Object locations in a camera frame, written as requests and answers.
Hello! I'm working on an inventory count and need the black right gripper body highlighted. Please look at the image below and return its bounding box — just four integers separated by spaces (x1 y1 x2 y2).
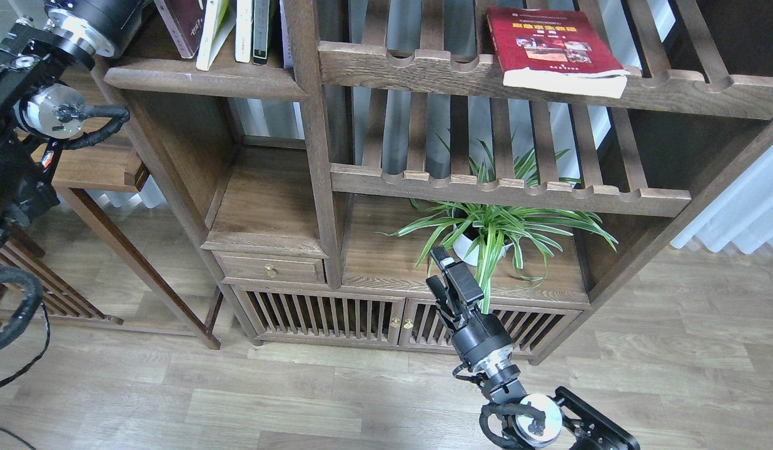
436 262 513 376

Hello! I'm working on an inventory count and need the yellow green cover book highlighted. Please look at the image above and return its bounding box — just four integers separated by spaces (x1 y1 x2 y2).
196 1 236 71

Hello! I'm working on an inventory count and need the dark maroon cover book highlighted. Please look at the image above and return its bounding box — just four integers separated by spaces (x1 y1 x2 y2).
154 0 206 59

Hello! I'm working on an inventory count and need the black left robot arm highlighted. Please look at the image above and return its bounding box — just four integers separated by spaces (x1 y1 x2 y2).
0 1 147 249

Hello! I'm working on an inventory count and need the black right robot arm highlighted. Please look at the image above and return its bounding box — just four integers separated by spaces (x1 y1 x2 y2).
427 247 639 449

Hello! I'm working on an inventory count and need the green spider plant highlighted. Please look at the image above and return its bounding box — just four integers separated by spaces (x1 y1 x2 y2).
378 132 619 313

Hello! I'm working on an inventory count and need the dark wooden bookshelf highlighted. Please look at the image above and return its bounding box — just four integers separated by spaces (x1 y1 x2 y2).
93 1 773 364

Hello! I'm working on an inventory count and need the red cover book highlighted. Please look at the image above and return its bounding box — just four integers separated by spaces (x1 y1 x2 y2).
486 6 630 99

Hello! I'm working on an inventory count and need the white curtain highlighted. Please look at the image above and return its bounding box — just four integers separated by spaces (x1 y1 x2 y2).
670 145 773 254

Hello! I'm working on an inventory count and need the dark green upright book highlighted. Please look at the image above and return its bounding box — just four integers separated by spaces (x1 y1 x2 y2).
252 0 277 65

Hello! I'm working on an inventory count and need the white upright book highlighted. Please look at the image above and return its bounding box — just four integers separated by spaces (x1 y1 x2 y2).
235 0 254 63

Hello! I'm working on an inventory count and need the wooden side table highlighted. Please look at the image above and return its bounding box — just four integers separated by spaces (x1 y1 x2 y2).
29 132 223 349

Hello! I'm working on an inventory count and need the wooden slatted rack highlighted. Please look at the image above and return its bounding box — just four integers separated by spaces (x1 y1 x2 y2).
0 230 124 326

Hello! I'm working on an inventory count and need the white book behind post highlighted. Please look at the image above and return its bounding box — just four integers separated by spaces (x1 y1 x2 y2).
279 0 294 69

